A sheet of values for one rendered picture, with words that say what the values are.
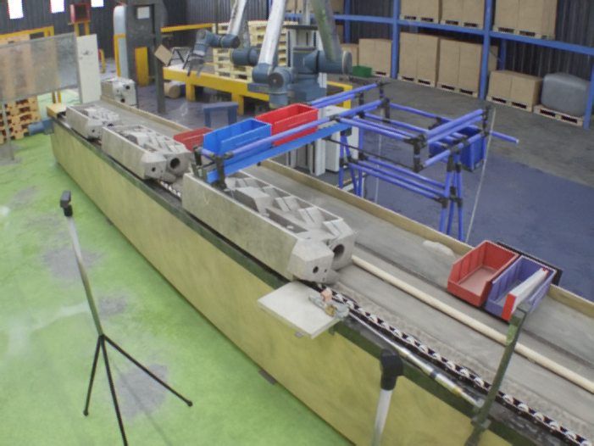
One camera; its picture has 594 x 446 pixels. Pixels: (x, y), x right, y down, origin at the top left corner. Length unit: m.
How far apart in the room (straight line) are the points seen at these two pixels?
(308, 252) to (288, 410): 0.97
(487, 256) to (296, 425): 1.27
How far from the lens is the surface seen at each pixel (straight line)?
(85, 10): 10.55
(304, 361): 2.19
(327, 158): 4.37
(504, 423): 1.57
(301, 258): 1.85
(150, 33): 8.60
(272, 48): 2.97
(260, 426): 2.42
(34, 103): 8.97
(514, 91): 10.85
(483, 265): 2.31
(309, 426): 2.42
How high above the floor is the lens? 1.92
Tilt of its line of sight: 27 degrees down
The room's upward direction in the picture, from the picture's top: straight up
